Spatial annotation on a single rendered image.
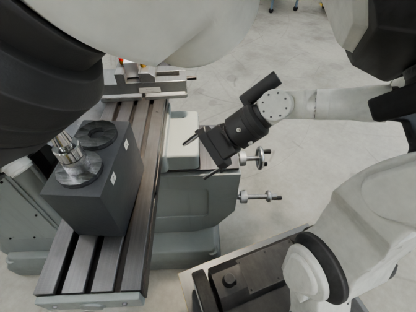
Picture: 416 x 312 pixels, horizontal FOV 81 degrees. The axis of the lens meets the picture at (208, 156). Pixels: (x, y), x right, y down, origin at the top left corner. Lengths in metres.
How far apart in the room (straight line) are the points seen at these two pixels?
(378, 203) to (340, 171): 1.87
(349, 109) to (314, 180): 1.54
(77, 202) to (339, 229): 0.49
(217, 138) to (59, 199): 0.36
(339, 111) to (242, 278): 0.66
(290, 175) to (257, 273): 1.16
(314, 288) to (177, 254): 1.00
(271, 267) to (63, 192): 0.76
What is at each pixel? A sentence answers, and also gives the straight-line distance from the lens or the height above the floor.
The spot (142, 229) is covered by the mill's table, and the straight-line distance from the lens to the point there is 0.66.
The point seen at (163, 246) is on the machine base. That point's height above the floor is 0.20.
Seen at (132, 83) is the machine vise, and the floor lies 1.03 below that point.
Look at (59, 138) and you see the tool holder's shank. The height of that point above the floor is 1.25.
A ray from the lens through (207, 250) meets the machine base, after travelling 1.43.
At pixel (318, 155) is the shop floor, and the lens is 2.26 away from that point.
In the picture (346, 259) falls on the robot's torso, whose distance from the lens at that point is 0.51.
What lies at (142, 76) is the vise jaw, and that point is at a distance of 0.99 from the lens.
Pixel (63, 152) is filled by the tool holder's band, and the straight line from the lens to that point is 0.50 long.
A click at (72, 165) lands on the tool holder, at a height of 1.19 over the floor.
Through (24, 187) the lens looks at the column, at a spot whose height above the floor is 0.77.
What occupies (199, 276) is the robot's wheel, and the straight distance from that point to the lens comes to 1.00.
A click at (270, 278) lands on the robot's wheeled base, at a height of 0.59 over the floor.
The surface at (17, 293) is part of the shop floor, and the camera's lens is 1.91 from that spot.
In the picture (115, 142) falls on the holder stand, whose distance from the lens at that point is 0.59.
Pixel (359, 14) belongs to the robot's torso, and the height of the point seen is 1.46.
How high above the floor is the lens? 1.54
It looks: 49 degrees down
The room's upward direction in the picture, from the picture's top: straight up
